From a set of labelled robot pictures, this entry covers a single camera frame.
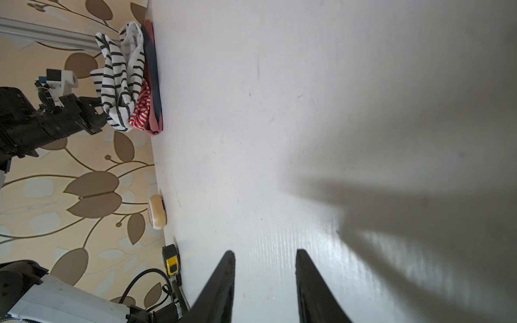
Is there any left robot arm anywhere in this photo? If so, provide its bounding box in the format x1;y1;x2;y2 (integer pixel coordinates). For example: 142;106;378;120
1;87;179;322

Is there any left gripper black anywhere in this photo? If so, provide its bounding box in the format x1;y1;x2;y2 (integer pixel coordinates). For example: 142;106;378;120
1;87;107;160

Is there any black white striped tank top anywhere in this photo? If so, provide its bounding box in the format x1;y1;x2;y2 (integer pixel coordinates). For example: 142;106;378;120
90;22;145;133

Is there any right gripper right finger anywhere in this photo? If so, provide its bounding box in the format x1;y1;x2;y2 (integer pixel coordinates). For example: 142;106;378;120
296;249;351;323

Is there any yellow black tape measure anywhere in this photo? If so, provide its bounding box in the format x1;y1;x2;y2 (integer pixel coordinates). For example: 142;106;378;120
162;244;180;277

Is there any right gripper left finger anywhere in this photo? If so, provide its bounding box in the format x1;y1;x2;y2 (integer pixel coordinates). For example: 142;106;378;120
180;250;236;323

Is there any round pink tape roll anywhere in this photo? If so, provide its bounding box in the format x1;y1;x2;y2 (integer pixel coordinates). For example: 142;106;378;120
148;195;167;230

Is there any red striped folded tank top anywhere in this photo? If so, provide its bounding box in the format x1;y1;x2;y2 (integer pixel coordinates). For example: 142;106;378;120
129;20;163;136

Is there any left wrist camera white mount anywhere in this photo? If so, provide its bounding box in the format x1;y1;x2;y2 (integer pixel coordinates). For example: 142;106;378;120
35;69;78;102

